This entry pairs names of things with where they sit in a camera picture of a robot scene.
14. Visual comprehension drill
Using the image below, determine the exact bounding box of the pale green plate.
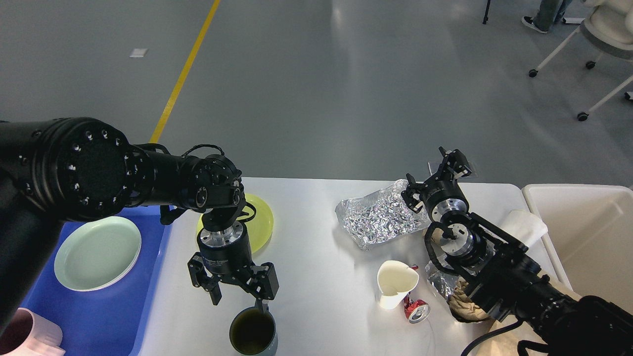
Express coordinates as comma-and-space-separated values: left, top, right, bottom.
53, 217, 142, 292

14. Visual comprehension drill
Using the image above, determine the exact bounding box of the grey-blue mug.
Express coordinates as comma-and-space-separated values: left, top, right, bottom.
229, 299, 278, 356

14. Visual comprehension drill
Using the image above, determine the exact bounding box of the pink mug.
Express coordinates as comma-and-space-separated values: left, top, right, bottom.
0, 308, 66, 356

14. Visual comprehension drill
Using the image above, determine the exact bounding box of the large crumpled aluminium foil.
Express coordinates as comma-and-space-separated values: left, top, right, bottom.
335, 179, 431, 250

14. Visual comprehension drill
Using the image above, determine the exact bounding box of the white plastic bin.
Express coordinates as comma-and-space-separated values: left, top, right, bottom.
522, 184, 633, 312

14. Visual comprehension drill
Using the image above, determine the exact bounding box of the crushed red soda can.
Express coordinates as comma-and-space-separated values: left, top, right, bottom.
403, 294, 430, 324

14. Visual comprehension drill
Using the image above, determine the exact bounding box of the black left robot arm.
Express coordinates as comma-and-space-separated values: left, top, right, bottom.
0, 117, 279, 330

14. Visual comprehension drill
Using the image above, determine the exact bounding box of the crumpled brown paper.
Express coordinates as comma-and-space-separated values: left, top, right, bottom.
448, 277, 490, 322

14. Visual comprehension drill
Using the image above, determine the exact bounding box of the black stand leg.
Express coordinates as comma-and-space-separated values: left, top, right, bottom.
482, 0, 492, 25

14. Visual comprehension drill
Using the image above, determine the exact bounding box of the white rolling chair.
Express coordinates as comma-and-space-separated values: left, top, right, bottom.
527, 0, 633, 122

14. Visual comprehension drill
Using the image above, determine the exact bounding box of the crushed white paper cup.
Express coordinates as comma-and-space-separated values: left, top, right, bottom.
377, 261, 420, 310

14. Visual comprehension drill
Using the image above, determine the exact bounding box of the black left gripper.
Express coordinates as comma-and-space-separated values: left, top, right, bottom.
187, 222, 279, 313

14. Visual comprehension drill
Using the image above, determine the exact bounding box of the blue plastic tray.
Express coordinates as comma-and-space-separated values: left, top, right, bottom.
20, 206, 171, 356

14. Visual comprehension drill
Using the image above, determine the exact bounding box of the white crumpled napkin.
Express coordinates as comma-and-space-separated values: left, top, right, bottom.
500, 210, 548, 248

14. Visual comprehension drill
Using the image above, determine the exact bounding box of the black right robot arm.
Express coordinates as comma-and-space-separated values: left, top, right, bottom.
402, 147, 633, 356

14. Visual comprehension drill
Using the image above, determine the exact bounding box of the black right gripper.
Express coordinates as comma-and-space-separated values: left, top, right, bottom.
401, 146, 472, 222

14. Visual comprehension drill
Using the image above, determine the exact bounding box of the person in jeans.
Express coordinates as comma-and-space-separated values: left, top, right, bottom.
521, 0, 573, 34

